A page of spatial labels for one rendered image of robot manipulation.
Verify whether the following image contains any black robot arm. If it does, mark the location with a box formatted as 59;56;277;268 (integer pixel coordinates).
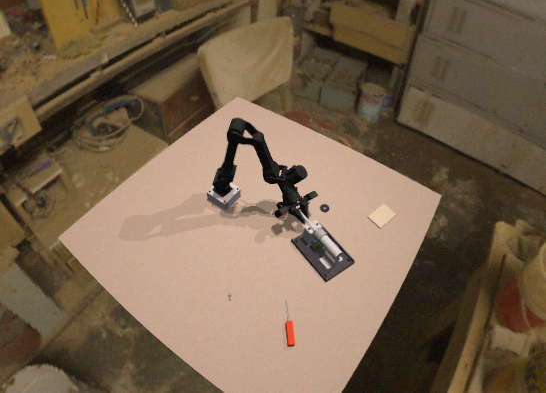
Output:
213;118;308;198

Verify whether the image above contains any beige flat square plate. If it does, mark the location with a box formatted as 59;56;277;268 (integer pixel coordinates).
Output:
368;204;396;228

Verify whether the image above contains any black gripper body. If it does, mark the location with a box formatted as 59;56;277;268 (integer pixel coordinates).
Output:
275;186;319;218

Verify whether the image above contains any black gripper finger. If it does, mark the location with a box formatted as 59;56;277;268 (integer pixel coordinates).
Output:
288;208;306;225
299;202;310;219

